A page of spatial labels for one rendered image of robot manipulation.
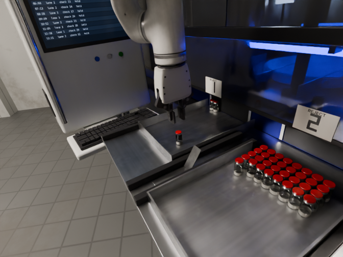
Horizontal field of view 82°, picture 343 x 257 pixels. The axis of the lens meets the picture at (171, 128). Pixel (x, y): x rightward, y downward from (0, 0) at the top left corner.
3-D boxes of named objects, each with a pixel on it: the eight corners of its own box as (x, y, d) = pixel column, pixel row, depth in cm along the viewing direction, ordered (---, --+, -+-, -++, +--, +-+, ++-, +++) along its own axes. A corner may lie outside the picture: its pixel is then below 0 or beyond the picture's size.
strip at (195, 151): (195, 160, 58) (194, 144, 55) (201, 166, 55) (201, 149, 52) (152, 182, 52) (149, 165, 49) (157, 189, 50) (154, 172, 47)
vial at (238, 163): (238, 169, 53) (239, 156, 50) (244, 174, 51) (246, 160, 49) (231, 172, 52) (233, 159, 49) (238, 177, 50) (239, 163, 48)
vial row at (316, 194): (249, 162, 54) (251, 149, 52) (319, 209, 40) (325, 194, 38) (244, 165, 54) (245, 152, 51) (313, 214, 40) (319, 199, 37)
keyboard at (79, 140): (146, 109, 110) (146, 106, 109) (160, 118, 100) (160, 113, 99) (73, 137, 91) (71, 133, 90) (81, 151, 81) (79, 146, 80)
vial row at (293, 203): (244, 165, 54) (245, 152, 51) (312, 214, 40) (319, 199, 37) (238, 169, 53) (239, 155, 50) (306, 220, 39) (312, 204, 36)
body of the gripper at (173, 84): (179, 54, 57) (182, 91, 63) (147, 61, 53) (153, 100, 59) (194, 57, 51) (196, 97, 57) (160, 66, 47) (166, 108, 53)
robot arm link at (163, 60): (176, 47, 56) (177, 57, 57) (148, 52, 52) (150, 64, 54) (193, 49, 49) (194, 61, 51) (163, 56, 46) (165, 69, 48)
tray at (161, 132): (207, 105, 90) (207, 98, 88) (253, 127, 70) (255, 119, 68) (139, 129, 77) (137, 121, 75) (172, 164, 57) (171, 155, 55)
